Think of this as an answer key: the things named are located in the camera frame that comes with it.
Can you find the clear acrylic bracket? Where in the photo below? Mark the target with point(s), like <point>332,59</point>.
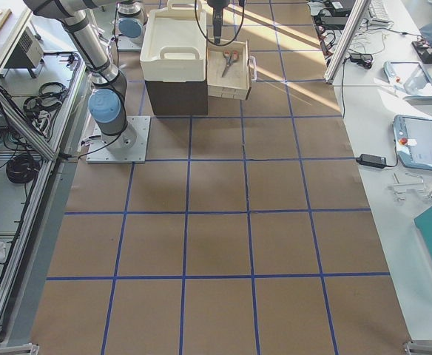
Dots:
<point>414,186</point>

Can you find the blue teach pendant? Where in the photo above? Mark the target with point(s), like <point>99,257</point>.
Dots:
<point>410,78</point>
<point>413,139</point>

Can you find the black power adapter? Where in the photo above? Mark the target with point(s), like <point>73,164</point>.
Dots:
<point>374,161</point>

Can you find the white drawer handle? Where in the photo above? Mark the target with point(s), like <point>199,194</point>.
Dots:
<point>253,67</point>

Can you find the near blue teach pendant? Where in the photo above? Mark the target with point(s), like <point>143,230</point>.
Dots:
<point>413,139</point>

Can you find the far blue teach pendant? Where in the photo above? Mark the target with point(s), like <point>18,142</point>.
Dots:
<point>410,78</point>

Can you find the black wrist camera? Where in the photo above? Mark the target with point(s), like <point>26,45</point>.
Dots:
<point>218,7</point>

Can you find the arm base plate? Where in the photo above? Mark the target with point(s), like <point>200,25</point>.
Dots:
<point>130,147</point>
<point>127,44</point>

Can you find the grey orange scissors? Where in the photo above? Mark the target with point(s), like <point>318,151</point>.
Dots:
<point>230,57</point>

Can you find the aluminium frame post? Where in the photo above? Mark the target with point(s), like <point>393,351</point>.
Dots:
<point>351,27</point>

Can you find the grey metal box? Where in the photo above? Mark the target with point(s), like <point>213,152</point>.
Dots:
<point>27,54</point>

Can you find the dark wooden cabinet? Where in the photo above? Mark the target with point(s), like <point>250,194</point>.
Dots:
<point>178,98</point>

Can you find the white plastic tray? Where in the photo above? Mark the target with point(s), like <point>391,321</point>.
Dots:
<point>174,49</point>

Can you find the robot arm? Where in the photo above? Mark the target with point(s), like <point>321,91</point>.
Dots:
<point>105,76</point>
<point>132,19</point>

